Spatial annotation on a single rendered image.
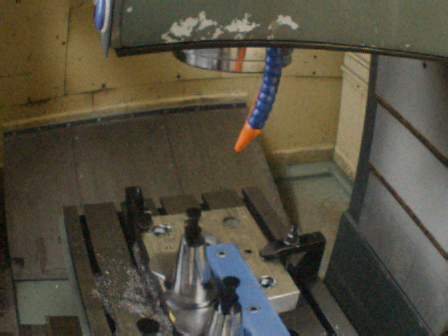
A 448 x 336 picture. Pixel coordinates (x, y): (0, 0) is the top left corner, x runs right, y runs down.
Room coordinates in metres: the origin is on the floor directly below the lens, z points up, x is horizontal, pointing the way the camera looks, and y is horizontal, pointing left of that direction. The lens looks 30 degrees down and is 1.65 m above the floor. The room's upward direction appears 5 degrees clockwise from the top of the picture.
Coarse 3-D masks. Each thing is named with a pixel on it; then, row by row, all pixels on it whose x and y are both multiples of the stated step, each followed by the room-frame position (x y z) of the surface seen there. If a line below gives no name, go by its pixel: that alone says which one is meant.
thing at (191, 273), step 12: (180, 240) 0.47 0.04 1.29; (204, 240) 0.48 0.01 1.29; (180, 252) 0.47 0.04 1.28; (192, 252) 0.46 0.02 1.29; (204, 252) 0.47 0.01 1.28; (180, 264) 0.46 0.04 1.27; (192, 264) 0.46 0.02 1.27; (204, 264) 0.47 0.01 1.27; (180, 276) 0.46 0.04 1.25; (192, 276) 0.46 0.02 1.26; (204, 276) 0.46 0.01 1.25; (180, 288) 0.46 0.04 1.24; (192, 288) 0.46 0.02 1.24; (204, 288) 0.46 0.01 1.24
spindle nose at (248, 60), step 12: (228, 48) 0.63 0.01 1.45; (240, 48) 0.63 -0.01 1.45; (252, 48) 0.63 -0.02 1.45; (264, 48) 0.64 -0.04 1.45; (180, 60) 0.66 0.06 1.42; (192, 60) 0.64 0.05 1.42; (204, 60) 0.63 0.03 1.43; (216, 60) 0.63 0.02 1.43; (228, 60) 0.63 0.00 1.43; (240, 60) 0.63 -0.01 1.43; (252, 60) 0.63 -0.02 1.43; (264, 60) 0.64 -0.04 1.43; (288, 60) 0.67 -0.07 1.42; (228, 72) 0.63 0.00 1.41; (240, 72) 0.63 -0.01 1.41; (252, 72) 0.63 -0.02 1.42
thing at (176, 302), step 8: (168, 280) 0.48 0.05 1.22; (216, 280) 0.49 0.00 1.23; (168, 288) 0.48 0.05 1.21; (168, 296) 0.46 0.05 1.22; (176, 296) 0.45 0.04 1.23; (208, 296) 0.46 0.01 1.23; (216, 296) 0.46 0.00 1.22; (168, 304) 0.46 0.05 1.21; (176, 304) 0.45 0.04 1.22; (184, 304) 0.44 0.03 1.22; (192, 304) 0.44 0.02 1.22; (200, 304) 0.45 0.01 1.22; (208, 304) 0.45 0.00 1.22; (176, 312) 0.45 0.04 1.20
